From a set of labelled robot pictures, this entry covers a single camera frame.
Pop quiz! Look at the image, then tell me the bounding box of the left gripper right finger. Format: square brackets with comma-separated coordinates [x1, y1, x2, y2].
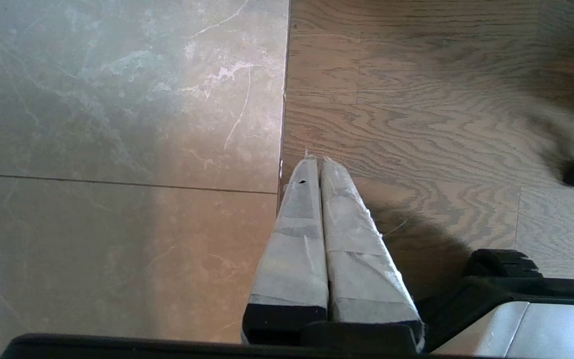
[320, 157, 426, 352]

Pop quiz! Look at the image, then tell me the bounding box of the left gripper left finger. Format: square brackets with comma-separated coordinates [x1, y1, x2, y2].
[241, 157, 329, 346]

